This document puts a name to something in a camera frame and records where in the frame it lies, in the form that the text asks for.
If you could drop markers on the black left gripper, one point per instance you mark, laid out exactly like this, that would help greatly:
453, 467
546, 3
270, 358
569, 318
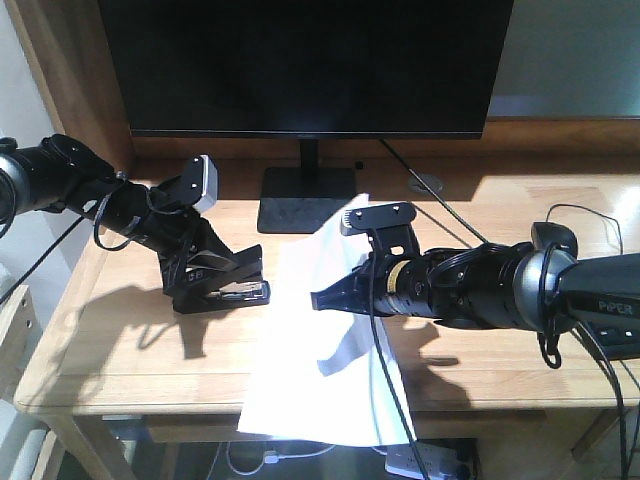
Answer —
183, 239

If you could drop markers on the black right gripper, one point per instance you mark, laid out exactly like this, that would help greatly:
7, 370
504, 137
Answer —
390, 286

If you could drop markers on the black stapler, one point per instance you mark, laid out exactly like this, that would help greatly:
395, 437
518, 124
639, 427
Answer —
236, 283

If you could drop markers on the white paper stack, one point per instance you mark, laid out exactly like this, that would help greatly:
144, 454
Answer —
325, 376

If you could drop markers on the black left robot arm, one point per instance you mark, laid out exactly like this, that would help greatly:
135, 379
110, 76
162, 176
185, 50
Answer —
62, 173

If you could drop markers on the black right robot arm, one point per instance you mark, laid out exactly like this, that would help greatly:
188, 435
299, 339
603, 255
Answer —
544, 290

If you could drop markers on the white power strip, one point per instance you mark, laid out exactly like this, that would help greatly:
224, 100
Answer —
442, 461

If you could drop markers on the black computer mouse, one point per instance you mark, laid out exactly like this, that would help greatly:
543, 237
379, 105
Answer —
545, 233

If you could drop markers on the grey cushioned wooden chair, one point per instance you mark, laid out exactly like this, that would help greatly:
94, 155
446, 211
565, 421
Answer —
29, 449

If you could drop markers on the black monitor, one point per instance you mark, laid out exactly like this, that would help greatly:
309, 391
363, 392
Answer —
306, 70

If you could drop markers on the black keyboard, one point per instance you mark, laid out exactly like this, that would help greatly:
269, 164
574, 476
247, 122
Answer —
616, 342

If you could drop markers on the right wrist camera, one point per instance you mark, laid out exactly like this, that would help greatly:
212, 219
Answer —
387, 226

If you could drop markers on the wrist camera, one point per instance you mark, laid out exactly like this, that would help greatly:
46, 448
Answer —
387, 226
196, 187

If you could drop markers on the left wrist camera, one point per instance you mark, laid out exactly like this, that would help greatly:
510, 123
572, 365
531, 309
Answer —
196, 187

